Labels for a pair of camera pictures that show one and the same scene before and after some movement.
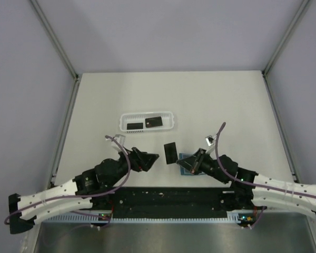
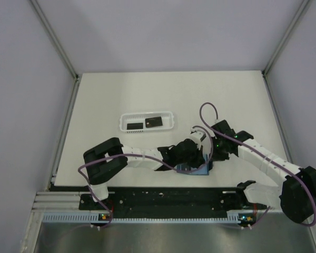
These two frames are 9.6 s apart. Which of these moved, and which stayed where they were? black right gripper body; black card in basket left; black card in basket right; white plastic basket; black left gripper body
Moved: black right gripper body; black left gripper body
Stayed: black card in basket left; black card in basket right; white plastic basket
